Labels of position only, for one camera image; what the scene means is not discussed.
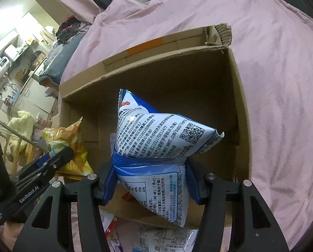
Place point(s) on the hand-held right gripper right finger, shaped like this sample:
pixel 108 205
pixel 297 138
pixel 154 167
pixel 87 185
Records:
pixel 194 189

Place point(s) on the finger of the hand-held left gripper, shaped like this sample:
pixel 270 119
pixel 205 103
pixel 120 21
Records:
pixel 63 157
pixel 45 160

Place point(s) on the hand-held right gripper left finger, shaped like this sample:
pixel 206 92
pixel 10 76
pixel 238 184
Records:
pixel 110 186

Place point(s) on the yellow snack bag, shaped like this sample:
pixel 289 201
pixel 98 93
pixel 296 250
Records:
pixel 75 160

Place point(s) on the red snack bag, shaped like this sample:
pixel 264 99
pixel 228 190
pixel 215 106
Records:
pixel 126 197

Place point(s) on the red white snack packet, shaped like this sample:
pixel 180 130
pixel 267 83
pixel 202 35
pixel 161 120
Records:
pixel 110 225

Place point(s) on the white blue snack packet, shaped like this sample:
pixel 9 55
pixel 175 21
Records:
pixel 161 239

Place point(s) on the blue white snack bag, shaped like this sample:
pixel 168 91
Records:
pixel 159 136

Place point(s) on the cardboard box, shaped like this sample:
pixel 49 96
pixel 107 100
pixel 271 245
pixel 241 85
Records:
pixel 172 84

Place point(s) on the yellow cloth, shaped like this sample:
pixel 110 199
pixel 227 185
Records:
pixel 21 123

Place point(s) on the white cabinet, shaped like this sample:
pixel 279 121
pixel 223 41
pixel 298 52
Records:
pixel 33 94

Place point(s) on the dark clothes pile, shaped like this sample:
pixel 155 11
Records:
pixel 69 26

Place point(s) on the pink blanket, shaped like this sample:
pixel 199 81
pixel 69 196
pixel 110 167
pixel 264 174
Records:
pixel 277 84

